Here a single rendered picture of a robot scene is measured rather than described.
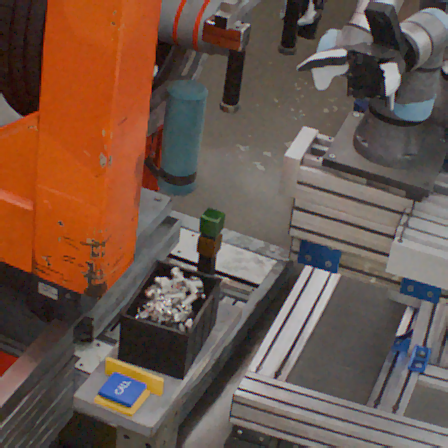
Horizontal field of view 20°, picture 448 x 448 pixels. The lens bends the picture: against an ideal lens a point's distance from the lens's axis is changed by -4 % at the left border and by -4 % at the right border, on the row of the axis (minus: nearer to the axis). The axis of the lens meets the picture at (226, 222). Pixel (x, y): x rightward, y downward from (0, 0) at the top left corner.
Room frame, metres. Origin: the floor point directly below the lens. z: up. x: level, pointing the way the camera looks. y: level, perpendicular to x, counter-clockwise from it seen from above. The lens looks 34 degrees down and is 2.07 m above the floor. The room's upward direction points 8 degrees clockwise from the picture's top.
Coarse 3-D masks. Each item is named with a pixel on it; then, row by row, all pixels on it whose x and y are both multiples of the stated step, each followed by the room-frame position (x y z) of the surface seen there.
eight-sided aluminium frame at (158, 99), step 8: (184, 48) 2.79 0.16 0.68; (184, 56) 2.78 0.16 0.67; (200, 56) 2.77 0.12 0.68; (176, 64) 2.76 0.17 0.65; (184, 64) 2.78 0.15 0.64; (192, 64) 2.76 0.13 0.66; (200, 64) 2.77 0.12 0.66; (176, 72) 2.75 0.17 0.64; (192, 72) 2.74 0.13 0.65; (200, 72) 2.77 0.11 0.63; (168, 80) 2.73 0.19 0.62; (176, 80) 2.73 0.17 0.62; (160, 88) 2.69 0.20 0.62; (152, 96) 2.64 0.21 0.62; (160, 96) 2.66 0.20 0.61; (152, 104) 2.63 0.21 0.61; (160, 104) 2.61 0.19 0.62; (152, 112) 2.56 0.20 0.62; (160, 112) 2.57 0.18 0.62; (152, 120) 2.52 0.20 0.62; (160, 120) 2.57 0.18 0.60; (152, 128) 2.53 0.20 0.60
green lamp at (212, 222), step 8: (208, 208) 2.14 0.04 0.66; (208, 216) 2.11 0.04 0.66; (216, 216) 2.12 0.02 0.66; (224, 216) 2.13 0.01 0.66; (200, 224) 2.11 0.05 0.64; (208, 224) 2.10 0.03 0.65; (216, 224) 2.10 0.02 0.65; (224, 224) 2.13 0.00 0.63; (208, 232) 2.10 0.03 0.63; (216, 232) 2.10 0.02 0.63
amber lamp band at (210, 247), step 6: (222, 234) 2.13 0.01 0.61; (198, 240) 2.11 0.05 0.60; (204, 240) 2.11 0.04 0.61; (210, 240) 2.10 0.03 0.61; (216, 240) 2.11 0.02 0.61; (198, 246) 2.11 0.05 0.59; (204, 246) 2.10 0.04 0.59; (210, 246) 2.10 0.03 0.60; (216, 246) 2.11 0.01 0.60; (198, 252) 2.11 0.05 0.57; (204, 252) 2.10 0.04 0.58; (210, 252) 2.10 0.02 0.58; (216, 252) 2.11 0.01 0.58
